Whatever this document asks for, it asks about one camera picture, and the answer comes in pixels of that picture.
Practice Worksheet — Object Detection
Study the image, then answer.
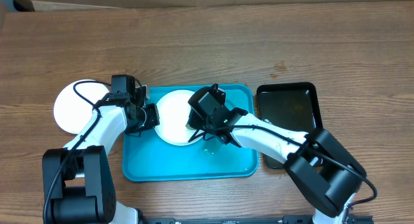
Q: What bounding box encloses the white plate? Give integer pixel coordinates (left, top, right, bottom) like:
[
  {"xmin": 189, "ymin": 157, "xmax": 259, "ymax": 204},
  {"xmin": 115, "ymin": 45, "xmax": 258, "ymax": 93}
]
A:
[
  {"xmin": 155, "ymin": 90, "xmax": 195, "ymax": 146},
  {"xmin": 53, "ymin": 80, "xmax": 109, "ymax": 135}
]

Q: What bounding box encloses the white plate top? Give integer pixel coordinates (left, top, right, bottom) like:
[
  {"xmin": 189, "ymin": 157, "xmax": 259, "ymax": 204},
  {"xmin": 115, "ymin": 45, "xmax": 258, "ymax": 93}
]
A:
[{"xmin": 53, "ymin": 80, "xmax": 109, "ymax": 135}]

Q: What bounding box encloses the green yellow sponge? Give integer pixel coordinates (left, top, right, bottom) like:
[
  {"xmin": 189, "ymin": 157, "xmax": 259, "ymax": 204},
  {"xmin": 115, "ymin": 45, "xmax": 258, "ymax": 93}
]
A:
[{"xmin": 186, "ymin": 123, "xmax": 196, "ymax": 130}]

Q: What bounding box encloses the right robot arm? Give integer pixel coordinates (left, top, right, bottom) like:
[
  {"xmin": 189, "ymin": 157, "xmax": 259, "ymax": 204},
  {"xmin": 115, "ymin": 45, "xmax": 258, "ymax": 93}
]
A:
[{"xmin": 188, "ymin": 107, "xmax": 367, "ymax": 223}]

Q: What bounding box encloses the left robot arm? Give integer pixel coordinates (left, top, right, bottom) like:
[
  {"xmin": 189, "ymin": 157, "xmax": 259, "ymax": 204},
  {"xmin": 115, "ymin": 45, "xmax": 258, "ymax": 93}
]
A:
[{"xmin": 42, "ymin": 103, "xmax": 159, "ymax": 223}]

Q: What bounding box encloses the teal plastic serving tray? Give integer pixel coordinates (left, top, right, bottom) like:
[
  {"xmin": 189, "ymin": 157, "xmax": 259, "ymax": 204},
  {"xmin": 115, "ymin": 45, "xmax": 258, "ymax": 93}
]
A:
[{"xmin": 122, "ymin": 84, "xmax": 260, "ymax": 183}]

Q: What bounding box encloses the black water tray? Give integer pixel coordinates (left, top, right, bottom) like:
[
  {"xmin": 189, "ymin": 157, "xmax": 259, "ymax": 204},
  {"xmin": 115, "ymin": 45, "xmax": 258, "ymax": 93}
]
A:
[{"xmin": 256, "ymin": 82, "xmax": 323, "ymax": 170}]

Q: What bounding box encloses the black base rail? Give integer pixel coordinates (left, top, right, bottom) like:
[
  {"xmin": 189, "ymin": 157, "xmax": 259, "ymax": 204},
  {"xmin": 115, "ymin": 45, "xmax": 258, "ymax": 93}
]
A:
[{"xmin": 137, "ymin": 214, "xmax": 375, "ymax": 224}]

